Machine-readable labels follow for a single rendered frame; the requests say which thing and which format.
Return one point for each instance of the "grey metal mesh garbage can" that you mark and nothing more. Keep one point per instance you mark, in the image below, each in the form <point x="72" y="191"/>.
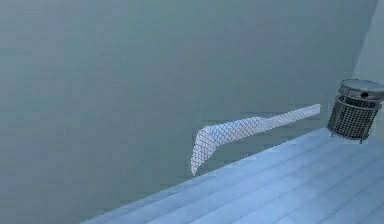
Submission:
<point x="352" y="119"/>

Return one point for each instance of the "white checked cloth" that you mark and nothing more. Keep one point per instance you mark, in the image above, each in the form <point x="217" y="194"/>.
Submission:
<point x="230" y="134"/>

